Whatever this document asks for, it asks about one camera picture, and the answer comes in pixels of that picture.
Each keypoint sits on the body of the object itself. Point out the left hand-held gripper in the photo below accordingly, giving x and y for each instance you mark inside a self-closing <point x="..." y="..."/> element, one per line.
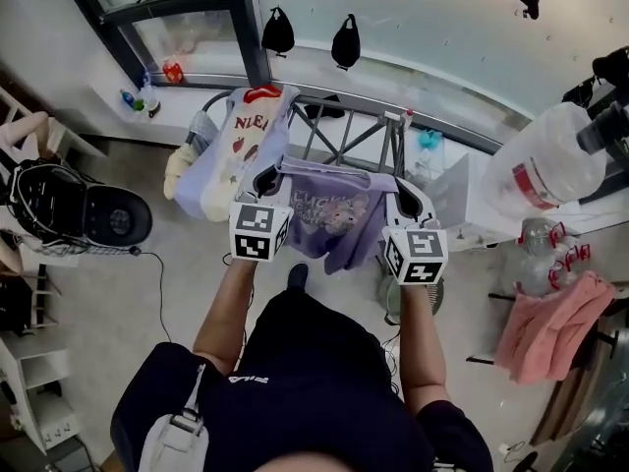
<point x="258" y="231"/>

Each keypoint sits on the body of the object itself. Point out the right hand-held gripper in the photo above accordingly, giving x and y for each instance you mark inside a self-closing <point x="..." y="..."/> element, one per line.
<point x="417" y="256"/>

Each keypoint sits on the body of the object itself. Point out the lavender cream clothes shirt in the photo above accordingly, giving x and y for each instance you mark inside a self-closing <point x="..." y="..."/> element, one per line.
<point x="231" y="165"/>

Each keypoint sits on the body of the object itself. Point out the purple printed clothes shirt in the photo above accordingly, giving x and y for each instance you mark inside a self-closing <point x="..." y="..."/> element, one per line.
<point x="334" y="214"/>

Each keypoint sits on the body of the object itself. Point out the pink clothes garment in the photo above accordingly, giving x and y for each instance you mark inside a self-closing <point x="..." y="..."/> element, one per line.
<point x="545" y="332"/>

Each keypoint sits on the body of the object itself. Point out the person's left forearm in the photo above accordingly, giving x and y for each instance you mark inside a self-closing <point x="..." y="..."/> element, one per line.
<point x="226" y="308"/>

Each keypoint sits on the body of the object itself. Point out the person's right forearm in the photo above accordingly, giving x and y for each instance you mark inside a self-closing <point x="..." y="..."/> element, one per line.
<point x="422" y="342"/>

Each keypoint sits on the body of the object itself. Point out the white side table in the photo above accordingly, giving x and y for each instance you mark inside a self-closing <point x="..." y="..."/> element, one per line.
<point x="467" y="204"/>

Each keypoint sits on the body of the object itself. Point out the teal plastic item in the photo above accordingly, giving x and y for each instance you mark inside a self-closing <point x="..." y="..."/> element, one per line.
<point x="429" y="138"/>

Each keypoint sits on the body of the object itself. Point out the white bottle red cap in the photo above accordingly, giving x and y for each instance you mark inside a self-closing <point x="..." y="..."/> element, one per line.
<point x="407" y="120"/>

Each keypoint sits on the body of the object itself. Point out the black sock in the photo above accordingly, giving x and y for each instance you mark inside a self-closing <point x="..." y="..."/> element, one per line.
<point x="322" y="111"/>

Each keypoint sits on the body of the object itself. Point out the grey metal drying rack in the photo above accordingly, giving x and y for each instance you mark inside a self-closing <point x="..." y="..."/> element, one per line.
<point x="354" y="131"/>

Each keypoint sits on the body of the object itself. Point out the pale yellow cloth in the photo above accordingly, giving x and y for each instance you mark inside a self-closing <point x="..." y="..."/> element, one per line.
<point x="176" y="170"/>

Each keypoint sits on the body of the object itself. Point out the round grey floor fan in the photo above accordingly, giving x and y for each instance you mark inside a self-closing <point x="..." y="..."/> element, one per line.
<point x="390" y="298"/>

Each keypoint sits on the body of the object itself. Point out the person's dark shoe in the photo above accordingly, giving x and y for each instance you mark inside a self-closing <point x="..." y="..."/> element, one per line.
<point x="298" y="276"/>

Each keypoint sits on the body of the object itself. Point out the white cup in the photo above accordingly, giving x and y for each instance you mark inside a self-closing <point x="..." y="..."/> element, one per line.
<point x="153" y="107"/>

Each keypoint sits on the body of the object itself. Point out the clear plastic bag red band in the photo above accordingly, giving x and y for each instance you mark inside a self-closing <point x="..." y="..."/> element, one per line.
<point x="545" y="160"/>

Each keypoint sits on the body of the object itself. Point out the red box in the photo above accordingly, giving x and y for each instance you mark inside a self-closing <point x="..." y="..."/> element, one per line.
<point x="173" y="72"/>

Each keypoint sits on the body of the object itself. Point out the bag of red hangers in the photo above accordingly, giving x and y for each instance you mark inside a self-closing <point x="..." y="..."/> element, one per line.
<point x="545" y="253"/>

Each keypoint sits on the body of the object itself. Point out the blue bottle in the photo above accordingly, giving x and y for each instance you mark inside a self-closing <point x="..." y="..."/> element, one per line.
<point x="127" y="98"/>

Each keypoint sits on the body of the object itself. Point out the black backpack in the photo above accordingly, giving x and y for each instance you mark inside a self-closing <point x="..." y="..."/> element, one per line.
<point x="74" y="204"/>

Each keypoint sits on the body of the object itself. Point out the person's dark navy clothing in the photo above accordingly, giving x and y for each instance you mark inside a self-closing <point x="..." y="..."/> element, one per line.
<point x="314" y="386"/>

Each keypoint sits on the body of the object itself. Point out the white shelf unit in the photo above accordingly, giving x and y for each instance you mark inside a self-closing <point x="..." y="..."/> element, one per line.
<point x="39" y="391"/>

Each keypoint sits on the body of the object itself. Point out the black window frame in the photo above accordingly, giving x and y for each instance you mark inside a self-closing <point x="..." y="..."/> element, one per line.
<point x="245" y="22"/>

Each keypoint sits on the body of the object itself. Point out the black camera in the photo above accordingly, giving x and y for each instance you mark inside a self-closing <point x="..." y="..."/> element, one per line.
<point x="607" y="126"/>

